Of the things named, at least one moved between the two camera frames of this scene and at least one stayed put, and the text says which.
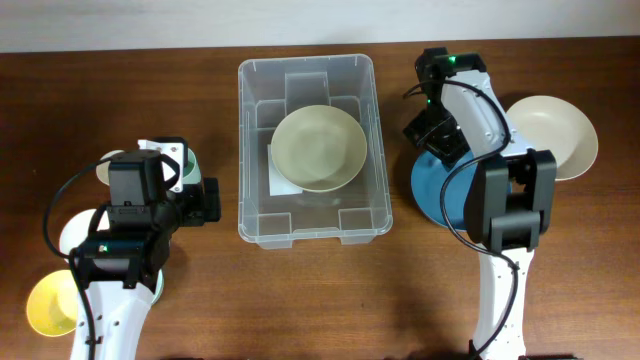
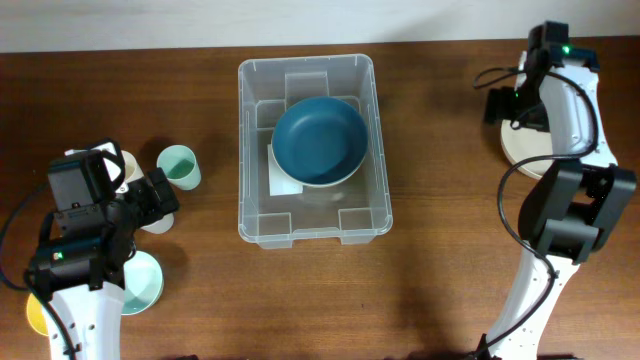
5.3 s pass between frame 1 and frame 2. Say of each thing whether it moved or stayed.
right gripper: moved
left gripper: moved
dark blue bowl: moved
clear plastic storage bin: stayed
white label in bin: stayed
